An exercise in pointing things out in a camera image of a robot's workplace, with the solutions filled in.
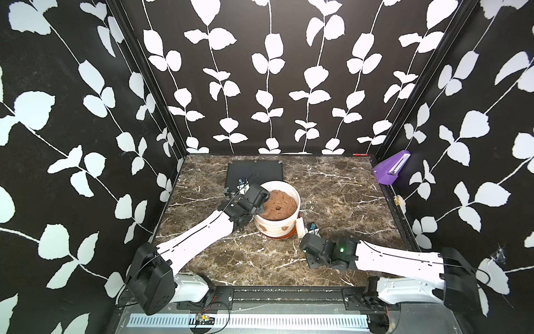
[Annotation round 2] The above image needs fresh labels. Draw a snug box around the white ceramic pot with mud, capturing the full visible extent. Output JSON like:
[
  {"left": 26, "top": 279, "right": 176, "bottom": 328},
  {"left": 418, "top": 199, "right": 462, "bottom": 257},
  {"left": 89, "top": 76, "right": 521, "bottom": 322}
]
[{"left": 254, "top": 181, "right": 300, "bottom": 239}]

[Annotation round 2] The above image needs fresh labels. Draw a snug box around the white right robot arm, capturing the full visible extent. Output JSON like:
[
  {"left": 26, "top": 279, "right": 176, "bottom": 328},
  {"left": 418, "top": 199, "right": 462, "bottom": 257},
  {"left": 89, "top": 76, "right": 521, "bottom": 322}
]
[{"left": 300, "top": 233, "right": 484, "bottom": 315}]

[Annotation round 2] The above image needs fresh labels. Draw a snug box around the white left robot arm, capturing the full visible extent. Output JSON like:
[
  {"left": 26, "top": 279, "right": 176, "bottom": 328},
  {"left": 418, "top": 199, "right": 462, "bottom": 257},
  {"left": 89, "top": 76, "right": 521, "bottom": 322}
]
[{"left": 125, "top": 184, "right": 270, "bottom": 316}]

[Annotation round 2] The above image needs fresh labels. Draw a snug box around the black hard case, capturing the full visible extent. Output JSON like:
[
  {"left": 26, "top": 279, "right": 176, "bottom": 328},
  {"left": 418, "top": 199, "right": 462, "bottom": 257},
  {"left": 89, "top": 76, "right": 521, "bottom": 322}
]
[{"left": 224, "top": 160, "right": 284, "bottom": 196}]

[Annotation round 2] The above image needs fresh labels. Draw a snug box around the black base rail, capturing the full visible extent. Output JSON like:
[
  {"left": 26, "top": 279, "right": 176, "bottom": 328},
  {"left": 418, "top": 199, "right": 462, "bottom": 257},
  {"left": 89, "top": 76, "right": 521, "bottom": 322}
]
[{"left": 120, "top": 285, "right": 401, "bottom": 322}]

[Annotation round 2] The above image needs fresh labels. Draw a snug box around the purple wall bracket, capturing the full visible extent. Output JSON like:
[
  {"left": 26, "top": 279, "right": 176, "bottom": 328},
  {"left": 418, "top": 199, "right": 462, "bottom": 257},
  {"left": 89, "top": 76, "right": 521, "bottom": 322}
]
[{"left": 373, "top": 150, "right": 411, "bottom": 185}]

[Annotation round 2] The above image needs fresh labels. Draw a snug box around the white perforated cable strip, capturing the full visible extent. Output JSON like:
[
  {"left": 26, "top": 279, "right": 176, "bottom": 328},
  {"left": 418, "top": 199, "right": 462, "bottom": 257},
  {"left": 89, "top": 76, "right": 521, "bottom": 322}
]
[{"left": 127, "top": 313, "right": 369, "bottom": 331}]

